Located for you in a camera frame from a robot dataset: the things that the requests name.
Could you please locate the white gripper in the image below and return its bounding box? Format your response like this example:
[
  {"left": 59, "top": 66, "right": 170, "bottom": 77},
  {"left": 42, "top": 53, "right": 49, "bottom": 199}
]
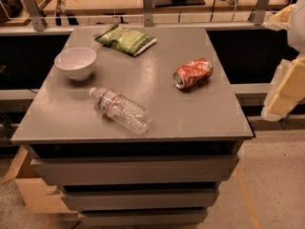
[{"left": 261, "top": 0, "right": 305, "bottom": 121}]

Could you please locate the crushed red coke can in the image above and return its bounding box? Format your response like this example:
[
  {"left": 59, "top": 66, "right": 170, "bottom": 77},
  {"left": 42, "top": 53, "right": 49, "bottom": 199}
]
[{"left": 173, "top": 58, "right": 214, "bottom": 90}]

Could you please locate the cardboard box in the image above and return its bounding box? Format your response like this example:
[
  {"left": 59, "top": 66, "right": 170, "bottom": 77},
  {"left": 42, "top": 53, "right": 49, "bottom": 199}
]
[{"left": 1, "top": 146, "right": 71, "bottom": 214}]

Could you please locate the right metal bracket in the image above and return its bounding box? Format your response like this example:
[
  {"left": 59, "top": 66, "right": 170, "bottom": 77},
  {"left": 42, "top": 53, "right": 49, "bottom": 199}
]
[{"left": 249, "top": 0, "right": 270, "bottom": 26}]

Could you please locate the clear plastic water bottle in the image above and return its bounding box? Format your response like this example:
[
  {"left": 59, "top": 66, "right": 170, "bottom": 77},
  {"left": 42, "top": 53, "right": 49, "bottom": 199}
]
[{"left": 89, "top": 87, "right": 152, "bottom": 134}]

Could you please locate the grey drawer cabinet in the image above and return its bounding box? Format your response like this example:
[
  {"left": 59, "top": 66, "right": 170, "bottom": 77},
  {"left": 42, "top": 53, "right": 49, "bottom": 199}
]
[{"left": 13, "top": 27, "right": 252, "bottom": 226}]

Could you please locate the white bowl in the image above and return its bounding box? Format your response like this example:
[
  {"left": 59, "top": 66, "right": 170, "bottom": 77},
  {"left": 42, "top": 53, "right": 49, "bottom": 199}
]
[{"left": 54, "top": 47, "right": 96, "bottom": 81}]

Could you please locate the green chip bag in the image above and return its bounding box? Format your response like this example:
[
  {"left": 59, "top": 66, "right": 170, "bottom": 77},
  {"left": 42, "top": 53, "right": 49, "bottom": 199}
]
[{"left": 93, "top": 25, "right": 156, "bottom": 56}]

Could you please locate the left metal bracket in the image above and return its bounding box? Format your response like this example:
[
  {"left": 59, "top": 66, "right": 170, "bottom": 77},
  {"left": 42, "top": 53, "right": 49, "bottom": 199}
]
[{"left": 23, "top": 0, "right": 46, "bottom": 31}]

